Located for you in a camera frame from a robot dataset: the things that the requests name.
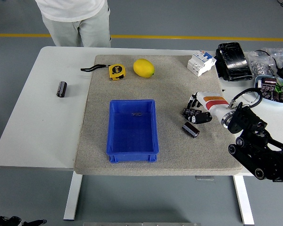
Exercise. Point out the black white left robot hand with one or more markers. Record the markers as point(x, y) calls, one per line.
point(4, 221)

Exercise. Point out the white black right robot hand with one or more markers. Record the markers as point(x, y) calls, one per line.
point(213, 103)

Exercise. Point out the blue plastic box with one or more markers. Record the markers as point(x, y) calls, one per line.
point(132, 141)

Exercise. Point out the white blue circuit breaker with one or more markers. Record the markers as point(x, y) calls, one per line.
point(200, 62)

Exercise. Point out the glossy black case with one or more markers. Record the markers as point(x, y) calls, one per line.
point(233, 61)

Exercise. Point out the light blue bowl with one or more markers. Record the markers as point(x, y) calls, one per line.
point(258, 81)

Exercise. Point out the clear bag of metal nuts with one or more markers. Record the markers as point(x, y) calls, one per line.
point(259, 66)

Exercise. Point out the grey-brown mat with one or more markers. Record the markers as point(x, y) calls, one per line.
point(179, 155)

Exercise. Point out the small green parts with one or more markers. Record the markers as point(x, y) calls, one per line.
point(279, 87)

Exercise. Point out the white table leg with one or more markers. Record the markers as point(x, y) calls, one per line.
point(244, 200)
point(72, 200)

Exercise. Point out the yellow lemon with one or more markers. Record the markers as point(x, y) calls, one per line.
point(143, 68)

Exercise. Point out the clear plastic bag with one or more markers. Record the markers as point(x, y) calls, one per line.
point(281, 55)

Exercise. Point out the yellow tape measure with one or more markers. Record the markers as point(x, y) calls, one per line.
point(117, 72)

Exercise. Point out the person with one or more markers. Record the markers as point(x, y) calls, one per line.
point(73, 14)

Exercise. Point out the grey under-table bracket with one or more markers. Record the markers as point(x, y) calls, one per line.
point(204, 178)

